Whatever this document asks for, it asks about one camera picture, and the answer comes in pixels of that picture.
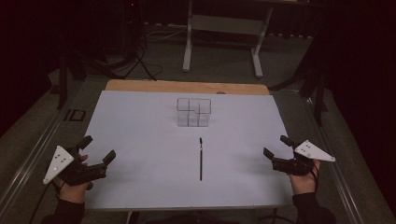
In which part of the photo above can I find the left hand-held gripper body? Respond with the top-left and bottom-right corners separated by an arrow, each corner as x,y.
42,145 -> 108,188

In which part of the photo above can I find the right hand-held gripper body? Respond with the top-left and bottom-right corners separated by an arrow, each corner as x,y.
271,139 -> 337,177

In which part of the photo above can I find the person's right hand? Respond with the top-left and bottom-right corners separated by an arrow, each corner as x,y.
287,159 -> 321,197

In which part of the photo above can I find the person's left hand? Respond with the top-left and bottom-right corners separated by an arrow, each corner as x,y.
57,154 -> 94,205

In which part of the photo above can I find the black floor socket box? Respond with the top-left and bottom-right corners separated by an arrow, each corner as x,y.
64,108 -> 87,122

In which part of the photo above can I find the white table cover sheet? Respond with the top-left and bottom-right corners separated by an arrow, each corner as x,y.
83,90 -> 295,212

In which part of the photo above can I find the black metal stand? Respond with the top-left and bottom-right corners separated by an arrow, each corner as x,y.
300,66 -> 330,127

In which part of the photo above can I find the black pen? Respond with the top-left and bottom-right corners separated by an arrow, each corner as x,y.
198,136 -> 204,182

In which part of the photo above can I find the clear acrylic compartment organizer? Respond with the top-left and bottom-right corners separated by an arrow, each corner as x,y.
176,97 -> 213,128

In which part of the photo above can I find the black tripod stand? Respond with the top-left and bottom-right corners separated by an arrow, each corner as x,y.
120,0 -> 158,82

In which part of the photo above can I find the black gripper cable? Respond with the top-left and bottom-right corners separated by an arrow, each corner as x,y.
28,179 -> 64,224
311,163 -> 321,191

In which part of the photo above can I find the aluminium floor rail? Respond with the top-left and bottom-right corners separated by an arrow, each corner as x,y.
300,92 -> 367,224
0,78 -> 87,216

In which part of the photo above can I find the white metal desk frame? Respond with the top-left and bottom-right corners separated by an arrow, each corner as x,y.
181,0 -> 276,79

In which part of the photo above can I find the white floor cable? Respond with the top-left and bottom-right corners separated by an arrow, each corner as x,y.
143,23 -> 189,43

